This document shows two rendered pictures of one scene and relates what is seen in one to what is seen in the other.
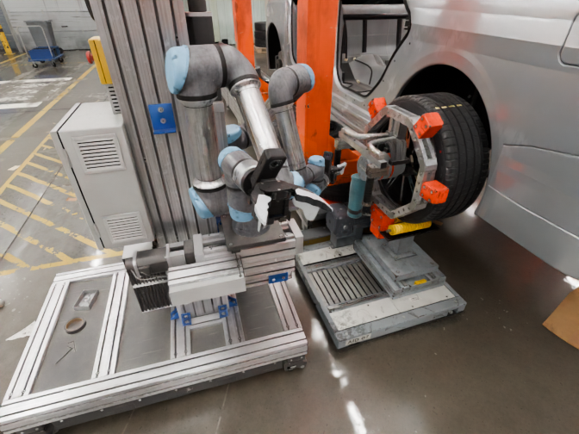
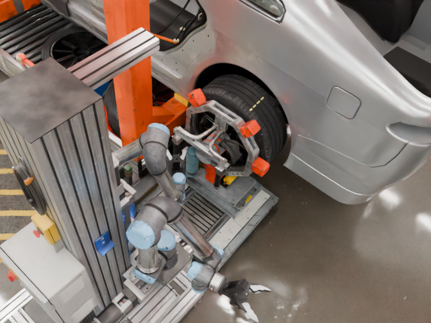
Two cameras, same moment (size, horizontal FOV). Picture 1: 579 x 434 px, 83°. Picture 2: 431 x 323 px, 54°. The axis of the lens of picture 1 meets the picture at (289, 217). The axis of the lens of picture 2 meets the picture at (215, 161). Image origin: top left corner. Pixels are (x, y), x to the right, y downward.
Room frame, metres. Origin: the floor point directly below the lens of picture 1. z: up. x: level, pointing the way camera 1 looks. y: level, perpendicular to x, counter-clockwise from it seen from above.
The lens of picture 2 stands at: (0.26, 0.58, 2.96)
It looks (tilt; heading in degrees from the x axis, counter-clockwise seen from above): 54 degrees down; 320
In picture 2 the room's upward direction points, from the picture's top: 9 degrees clockwise
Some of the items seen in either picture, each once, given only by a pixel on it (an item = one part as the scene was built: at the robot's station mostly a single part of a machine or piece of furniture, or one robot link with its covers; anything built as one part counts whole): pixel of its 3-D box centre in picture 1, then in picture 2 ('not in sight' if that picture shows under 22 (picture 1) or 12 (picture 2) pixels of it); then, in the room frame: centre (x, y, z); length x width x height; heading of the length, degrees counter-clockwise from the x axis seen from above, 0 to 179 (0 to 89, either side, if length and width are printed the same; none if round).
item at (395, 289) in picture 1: (395, 261); (224, 184); (1.62, -0.70, 0.13); 0.50 x 0.36 x 0.10; 18
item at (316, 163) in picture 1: (314, 170); (178, 184); (1.38, -0.11, 0.91); 0.11 x 0.08 x 0.11; 143
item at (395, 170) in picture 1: (380, 165); (213, 147); (1.55, -0.47, 0.85); 0.21 x 0.14 x 0.14; 108
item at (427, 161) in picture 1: (392, 164); (220, 140); (1.57, -0.54, 0.85); 0.54 x 0.07 x 0.54; 18
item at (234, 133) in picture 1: (231, 140); not in sight; (1.54, 0.29, 0.98); 0.13 x 0.12 x 0.14; 143
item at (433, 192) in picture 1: (433, 192); (260, 166); (1.27, -0.64, 0.85); 0.09 x 0.08 x 0.07; 18
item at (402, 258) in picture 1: (401, 238); (226, 170); (1.62, -0.70, 0.32); 0.40 x 0.30 x 0.28; 18
